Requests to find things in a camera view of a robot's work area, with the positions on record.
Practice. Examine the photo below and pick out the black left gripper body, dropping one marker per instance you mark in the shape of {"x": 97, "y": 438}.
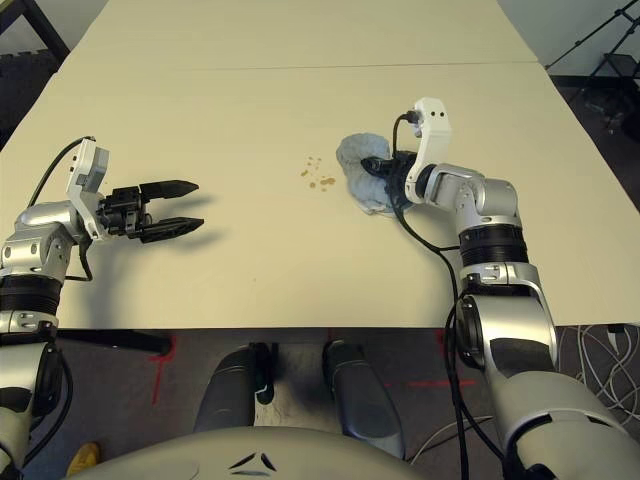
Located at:
{"x": 122, "y": 212}

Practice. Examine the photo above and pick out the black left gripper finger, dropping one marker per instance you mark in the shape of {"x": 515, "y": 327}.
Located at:
{"x": 170, "y": 229}
{"x": 170, "y": 190}

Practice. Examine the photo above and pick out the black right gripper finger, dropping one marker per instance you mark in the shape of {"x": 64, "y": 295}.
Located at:
{"x": 379, "y": 165}

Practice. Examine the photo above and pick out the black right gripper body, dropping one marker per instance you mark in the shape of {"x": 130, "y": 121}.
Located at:
{"x": 397, "y": 175}

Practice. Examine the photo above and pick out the light blue rag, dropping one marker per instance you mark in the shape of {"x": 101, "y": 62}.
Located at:
{"x": 362, "y": 192}

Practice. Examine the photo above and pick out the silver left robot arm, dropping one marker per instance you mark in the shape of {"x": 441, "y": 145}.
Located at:
{"x": 30, "y": 235}

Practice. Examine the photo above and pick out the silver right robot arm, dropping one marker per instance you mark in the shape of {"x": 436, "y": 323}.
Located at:
{"x": 520, "y": 350}

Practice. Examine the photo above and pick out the brown liquid spill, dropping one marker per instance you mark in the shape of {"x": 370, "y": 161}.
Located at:
{"x": 327, "y": 182}

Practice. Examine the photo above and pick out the black table foot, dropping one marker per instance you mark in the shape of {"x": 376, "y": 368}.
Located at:
{"x": 125, "y": 340}

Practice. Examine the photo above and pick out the black foam floor mat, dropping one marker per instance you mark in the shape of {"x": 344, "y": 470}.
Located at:
{"x": 20, "y": 85}

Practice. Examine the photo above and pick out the grey left robot leg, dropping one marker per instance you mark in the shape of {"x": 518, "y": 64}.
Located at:
{"x": 230, "y": 390}

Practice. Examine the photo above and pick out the grey robot leg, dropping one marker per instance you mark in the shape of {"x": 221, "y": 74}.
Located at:
{"x": 360, "y": 395}
{"x": 230, "y": 390}

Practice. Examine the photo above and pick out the black tripod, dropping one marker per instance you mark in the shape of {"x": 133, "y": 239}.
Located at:
{"x": 575, "y": 47}

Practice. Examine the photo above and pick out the grey right robot leg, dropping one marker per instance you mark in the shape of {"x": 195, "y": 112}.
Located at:
{"x": 360, "y": 395}

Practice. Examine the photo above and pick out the grey robot torso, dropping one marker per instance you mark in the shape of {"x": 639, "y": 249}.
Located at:
{"x": 225, "y": 455}

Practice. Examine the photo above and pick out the yellow object on floor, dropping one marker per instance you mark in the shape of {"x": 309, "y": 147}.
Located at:
{"x": 85, "y": 460}

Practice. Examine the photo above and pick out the black step stool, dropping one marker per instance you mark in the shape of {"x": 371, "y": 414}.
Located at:
{"x": 620, "y": 62}

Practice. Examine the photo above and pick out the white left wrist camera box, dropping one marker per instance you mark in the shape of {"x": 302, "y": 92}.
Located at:
{"x": 87, "y": 165}

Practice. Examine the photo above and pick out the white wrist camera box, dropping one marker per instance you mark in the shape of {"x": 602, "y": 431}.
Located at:
{"x": 87, "y": 165}
{"x": 432, "y": 117}

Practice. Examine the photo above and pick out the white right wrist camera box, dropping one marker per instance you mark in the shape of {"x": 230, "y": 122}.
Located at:
{"x": 432, "y": 117}

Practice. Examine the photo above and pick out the side table with black frame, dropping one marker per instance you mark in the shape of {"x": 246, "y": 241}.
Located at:
{"x": 48, "y": 30}

